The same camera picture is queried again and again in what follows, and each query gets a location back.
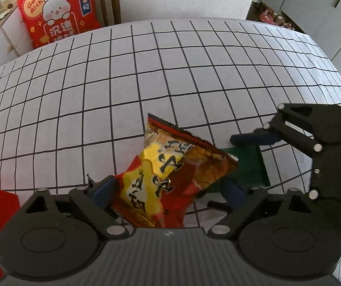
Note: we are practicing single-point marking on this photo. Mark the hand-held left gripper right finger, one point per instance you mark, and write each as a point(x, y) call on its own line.
point(233, 193)

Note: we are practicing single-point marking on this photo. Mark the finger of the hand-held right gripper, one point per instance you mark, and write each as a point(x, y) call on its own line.
point(254, 137)

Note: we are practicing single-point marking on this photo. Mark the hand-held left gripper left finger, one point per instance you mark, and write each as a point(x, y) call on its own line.
point(103, 195)

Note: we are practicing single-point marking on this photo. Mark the green snack packet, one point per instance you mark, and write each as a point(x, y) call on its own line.
point(248, 166)

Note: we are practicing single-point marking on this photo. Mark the red yellow chip bag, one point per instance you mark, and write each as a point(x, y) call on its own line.
point(164, 169)

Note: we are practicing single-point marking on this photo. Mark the white checked tablecloth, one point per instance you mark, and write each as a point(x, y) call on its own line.
point(188, 65)

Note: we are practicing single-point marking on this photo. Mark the pink sandals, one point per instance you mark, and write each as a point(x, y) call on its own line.
point(267, 16)

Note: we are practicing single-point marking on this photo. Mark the white storage cabinet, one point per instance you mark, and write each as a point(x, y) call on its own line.
point(307, 3)

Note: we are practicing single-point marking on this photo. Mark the light wood cabinet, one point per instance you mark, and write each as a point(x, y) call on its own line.
point(6, 35)

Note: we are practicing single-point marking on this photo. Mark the red rabbit print pillow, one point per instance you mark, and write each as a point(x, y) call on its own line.
point(54, 15)

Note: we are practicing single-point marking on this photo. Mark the wooden chair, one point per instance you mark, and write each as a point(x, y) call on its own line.
point(112, 0)

